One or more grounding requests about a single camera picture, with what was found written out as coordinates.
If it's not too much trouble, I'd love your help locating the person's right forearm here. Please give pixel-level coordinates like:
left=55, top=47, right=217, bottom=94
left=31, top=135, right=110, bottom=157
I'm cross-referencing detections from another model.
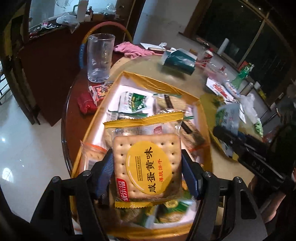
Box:
left=251, top=176, right=296, bottom=224

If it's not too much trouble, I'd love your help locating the white plastic bag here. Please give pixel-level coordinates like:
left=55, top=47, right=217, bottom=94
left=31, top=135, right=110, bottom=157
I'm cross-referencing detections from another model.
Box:
left=239, top=94, right=261, bottom=124

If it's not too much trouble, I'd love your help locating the pink cloth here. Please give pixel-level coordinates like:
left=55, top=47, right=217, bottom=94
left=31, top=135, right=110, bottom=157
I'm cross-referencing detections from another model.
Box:
left=114, top=42, right=155, bottom=57

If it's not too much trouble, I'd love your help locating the glass table turntable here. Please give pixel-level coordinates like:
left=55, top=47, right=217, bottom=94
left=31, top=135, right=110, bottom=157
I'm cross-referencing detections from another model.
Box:
left=109, top=54, right=262, bottom=163

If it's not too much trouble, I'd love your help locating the yellow square cracker packet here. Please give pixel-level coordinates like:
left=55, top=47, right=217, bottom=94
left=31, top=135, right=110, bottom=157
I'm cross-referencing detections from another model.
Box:
left=103, top=111, right=198, bottom=209

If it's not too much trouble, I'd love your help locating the dark window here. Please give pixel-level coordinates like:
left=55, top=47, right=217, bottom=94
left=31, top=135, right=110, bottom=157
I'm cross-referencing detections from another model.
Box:
left=178, top=0, right=292, bottom=109

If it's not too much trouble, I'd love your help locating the red printed card pack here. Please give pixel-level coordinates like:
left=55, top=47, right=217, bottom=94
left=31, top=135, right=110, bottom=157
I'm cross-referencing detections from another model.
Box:
left=89, top=83, right=114, bottom=102

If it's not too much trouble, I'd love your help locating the round cracker packet green trim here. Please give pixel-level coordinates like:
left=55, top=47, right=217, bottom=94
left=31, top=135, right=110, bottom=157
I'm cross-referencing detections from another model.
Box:
left=153, top=93, right=196, bottom=121
left=180, top=116, right=208, bottom=151

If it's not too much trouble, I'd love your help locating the dark wooden cabinet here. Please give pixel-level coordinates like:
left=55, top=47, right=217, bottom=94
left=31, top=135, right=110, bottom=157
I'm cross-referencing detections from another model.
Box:
left=17, top=21, right=134, bottom=127

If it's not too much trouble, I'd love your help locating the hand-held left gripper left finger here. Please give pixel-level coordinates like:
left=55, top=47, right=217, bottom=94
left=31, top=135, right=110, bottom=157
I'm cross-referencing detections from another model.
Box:
left=30, top=149, right=114, bottom=241

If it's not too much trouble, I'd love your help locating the white red printed box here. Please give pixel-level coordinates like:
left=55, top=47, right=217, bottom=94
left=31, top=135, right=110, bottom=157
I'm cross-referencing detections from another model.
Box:
left=206, top=77, right=241, bottom=101

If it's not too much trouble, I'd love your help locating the red packet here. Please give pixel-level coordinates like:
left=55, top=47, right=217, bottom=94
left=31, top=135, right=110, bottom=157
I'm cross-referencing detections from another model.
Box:
left=77, top=91, right=99, bottom=114

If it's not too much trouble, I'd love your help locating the dark wooden chair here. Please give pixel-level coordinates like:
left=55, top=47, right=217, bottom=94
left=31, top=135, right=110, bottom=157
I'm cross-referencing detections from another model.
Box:
left=0, top=0, right=41, bottom=126

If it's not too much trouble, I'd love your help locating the yellow cardboard box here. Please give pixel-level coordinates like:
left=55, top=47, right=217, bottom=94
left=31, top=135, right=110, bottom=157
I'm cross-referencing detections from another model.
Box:
left=70, top=71, right=213, bottom=240

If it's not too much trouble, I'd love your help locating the orange cracker packet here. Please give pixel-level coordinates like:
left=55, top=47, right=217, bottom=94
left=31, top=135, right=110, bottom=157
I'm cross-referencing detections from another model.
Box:
left=80, top=140, right=112, bottom=172

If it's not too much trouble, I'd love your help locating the clear plastic bag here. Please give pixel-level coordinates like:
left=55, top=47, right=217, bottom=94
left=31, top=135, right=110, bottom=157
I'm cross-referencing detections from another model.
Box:
left=56, top=13, right=80, bottom=33

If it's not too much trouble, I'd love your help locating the white paper roll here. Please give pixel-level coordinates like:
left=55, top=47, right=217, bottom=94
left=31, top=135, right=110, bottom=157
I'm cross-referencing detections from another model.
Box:
left=218, top=38, right=231, bottom=55

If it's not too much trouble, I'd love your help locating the green plastic bottle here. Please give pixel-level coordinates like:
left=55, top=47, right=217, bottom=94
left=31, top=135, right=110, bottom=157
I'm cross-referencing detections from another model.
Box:
left=231, top=64, right=255, bottom=88

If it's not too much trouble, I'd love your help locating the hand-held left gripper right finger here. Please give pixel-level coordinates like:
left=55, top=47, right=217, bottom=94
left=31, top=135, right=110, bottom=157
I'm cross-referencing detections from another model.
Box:
left=181, top=149, right=266, bottom=241

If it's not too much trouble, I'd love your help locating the white paper booklet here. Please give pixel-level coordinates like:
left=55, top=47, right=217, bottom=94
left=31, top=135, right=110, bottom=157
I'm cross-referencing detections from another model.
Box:
left=140, top=42, right=162, bottom=50

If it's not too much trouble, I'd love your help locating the green carton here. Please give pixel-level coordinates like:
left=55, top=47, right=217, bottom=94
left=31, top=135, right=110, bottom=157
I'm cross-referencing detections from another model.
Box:
left=161, top=49, right=198, bottom=75

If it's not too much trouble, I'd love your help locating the colourful hula hoop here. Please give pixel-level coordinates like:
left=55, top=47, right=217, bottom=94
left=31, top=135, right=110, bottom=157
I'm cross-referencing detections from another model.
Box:
left=79, top=22, right=134, bottom=69

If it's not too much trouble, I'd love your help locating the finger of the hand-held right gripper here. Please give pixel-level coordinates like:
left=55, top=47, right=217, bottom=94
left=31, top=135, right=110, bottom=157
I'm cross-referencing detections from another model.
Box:
left=212, top=126, right=241, bottom=151
left=237, top=132, right=267, bottom=149

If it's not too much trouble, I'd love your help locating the clear glass cup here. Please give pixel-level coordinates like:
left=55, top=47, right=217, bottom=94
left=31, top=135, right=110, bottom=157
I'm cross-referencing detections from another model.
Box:
left=87, top=34, right=115, bottom=83

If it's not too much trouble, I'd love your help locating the green white snack packet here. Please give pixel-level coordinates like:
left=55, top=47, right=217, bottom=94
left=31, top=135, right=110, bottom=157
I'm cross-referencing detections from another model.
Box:
left=215, top=103, right=241, bottom=160
left=107, top=91, right=155, bottom=120

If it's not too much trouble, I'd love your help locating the red white can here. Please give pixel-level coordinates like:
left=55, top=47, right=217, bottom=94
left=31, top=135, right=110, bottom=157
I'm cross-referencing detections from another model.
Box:
left=202, top=50, right=214, bottom=67

